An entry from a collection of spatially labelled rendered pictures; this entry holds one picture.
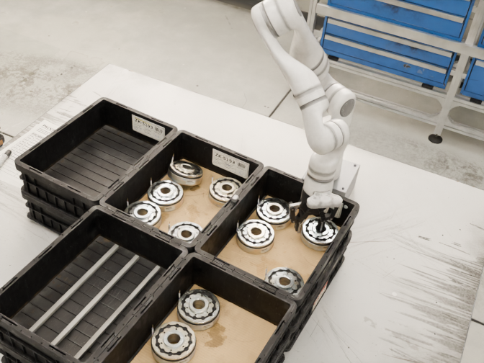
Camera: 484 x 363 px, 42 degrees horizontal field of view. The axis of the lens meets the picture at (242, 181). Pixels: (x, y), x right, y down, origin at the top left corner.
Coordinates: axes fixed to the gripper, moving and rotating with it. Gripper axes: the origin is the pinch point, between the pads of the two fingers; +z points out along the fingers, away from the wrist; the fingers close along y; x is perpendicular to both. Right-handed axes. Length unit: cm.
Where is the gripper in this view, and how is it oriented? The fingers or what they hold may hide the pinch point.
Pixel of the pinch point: (309, 226)
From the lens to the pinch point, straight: 173.2
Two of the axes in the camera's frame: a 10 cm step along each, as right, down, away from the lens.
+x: 1.8, 6.6, -7.3
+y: -9.8, 0.6, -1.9
